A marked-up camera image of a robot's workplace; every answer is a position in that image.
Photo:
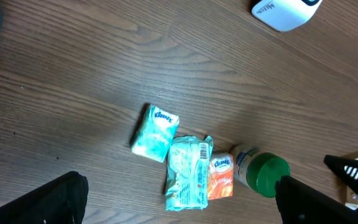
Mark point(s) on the white barcode scanner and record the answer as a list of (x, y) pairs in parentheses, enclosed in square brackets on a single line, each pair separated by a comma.
[(285, 15)]

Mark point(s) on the orange tissue packet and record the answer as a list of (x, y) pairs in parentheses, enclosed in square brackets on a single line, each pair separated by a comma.
[(220, 176)]

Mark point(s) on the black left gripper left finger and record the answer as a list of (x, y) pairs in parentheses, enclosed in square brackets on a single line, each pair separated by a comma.
[(62, 200)]

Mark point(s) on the green Kleenex tissue pack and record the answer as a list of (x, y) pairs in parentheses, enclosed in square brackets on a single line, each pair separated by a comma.
[(155, 133)]

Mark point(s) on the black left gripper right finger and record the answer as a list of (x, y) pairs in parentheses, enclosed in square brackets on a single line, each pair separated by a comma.
[(299, 203)]

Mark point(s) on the green lidded jar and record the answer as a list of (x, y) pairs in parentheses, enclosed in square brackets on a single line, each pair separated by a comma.
[(259, 170)]

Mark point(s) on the light green wipes packet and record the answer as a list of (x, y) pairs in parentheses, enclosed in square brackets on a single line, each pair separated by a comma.
[(187, 173)]

